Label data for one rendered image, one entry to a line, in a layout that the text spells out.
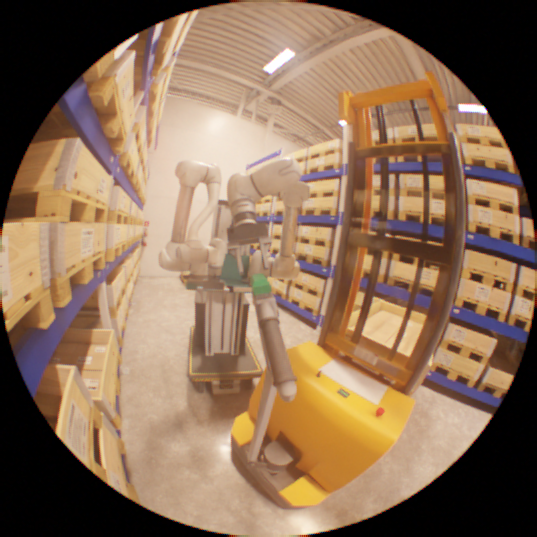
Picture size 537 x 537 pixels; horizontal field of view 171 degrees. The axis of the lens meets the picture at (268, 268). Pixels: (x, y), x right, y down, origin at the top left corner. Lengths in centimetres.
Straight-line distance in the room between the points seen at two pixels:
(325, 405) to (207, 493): 105
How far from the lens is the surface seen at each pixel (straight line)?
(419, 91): 139
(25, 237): 67
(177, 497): 155
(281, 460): 116
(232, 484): 154
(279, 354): 31
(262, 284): 37
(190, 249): 96
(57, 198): 87
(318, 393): 91
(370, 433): 87
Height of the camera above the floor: 151
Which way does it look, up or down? 9 degrees down
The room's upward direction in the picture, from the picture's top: 8 degrees clockwise
